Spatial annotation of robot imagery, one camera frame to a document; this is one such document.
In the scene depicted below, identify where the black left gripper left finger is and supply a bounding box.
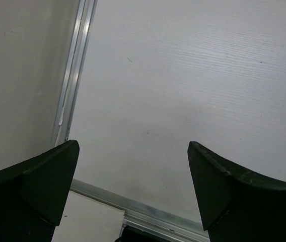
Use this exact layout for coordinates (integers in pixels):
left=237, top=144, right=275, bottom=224
left=0, top=140, right=79, bottom=241

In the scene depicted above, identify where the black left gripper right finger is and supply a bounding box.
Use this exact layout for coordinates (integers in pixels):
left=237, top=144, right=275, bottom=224
left=187, top=141, right=286, bottom=242

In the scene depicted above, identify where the aluminium front table rail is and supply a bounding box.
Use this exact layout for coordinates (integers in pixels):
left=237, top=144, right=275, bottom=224
left=70, top=179, right=210, bottom=241

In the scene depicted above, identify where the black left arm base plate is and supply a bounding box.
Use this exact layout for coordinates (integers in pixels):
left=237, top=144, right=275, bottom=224
left=115, top=226, right=169, bottom=242

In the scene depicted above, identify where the aluminium left side rail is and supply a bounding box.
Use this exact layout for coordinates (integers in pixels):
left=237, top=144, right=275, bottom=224
left=51, top=0, right=98, bottom=146

